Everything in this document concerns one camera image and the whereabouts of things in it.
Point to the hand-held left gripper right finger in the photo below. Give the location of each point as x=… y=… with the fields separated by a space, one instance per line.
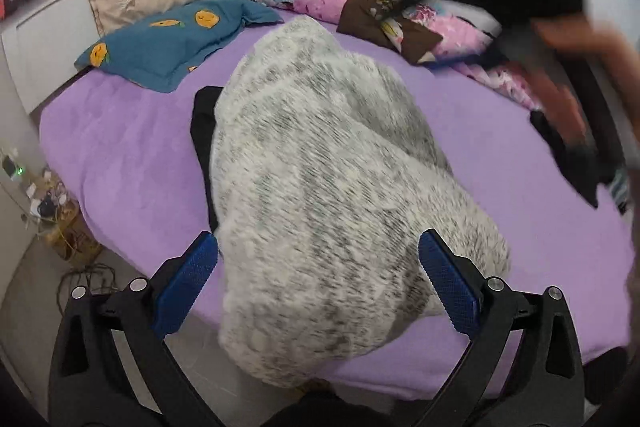
x=447 y=282

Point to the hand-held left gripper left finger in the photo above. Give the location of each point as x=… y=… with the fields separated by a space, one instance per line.
x=187 y=282

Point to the white grey speckled jacket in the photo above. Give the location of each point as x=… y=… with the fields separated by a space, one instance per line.
x=325 y=207

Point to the black fleece garment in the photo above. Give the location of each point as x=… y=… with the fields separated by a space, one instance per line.
x=570 y=167

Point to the person's right hand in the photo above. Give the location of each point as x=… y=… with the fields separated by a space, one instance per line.
x=575 y=37

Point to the purple bed sheet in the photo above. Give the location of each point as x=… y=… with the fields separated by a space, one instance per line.
x=125 y=147

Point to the brown cartoon print cloth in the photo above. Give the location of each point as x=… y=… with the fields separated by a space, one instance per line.
x=370 y=17

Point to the blue smiley print pillow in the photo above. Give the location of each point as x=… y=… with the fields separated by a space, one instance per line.
x=150 y=47

